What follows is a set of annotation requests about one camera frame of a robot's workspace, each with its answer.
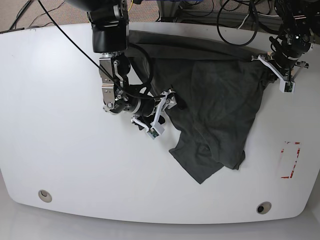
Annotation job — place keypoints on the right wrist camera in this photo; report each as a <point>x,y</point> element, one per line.
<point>155,131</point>

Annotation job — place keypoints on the left table cable grommet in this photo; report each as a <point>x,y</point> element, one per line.
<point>45,196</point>

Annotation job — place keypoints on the aluminium frame stand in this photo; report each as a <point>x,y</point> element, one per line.
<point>205,12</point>

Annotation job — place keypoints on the dark grey t-shirt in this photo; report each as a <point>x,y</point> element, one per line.
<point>223,89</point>

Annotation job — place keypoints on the right table cable grommet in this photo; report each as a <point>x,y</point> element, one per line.
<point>264,208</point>

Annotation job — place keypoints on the table cable grommet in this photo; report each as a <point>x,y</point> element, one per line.
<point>45,196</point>
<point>264,208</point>

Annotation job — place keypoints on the red tape rectangle marking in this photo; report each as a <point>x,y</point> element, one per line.
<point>288,159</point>

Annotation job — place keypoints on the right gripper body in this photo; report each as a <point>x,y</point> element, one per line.
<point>155,106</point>

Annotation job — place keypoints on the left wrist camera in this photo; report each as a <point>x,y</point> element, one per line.
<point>287,86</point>

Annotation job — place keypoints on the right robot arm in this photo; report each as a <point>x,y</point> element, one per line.
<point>109,21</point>

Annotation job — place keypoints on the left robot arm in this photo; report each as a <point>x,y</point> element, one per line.
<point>295,38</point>

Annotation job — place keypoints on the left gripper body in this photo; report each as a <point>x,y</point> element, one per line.
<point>284,64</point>

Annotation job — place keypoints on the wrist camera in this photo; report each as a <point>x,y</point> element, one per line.
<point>155,131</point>
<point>287,86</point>

